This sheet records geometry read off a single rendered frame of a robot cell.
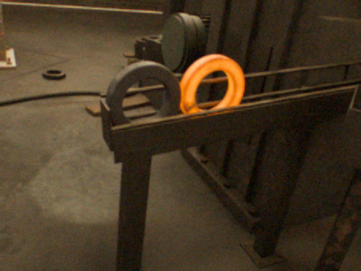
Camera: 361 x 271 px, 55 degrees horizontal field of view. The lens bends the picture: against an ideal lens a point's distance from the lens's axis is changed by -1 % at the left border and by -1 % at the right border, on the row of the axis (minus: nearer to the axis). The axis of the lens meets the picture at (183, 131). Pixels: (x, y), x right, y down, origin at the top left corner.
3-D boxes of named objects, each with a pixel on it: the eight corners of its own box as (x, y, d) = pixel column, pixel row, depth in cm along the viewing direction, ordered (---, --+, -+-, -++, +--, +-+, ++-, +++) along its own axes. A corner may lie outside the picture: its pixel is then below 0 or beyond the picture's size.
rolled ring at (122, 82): (184, 61, 82) (177, 57, 85) (107, 69, 74) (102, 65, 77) (180, 130, 91) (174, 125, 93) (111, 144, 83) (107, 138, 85)
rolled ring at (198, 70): (223, 132, 97) (217, 127, 100) (255, 72, 93) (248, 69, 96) (172, 114, 86) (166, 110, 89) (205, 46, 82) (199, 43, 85)
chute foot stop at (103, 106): (102, 137, 87) (99, 97, 82) (105, 137, 88) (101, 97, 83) (110, 152, 82) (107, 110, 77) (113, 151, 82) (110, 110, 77)
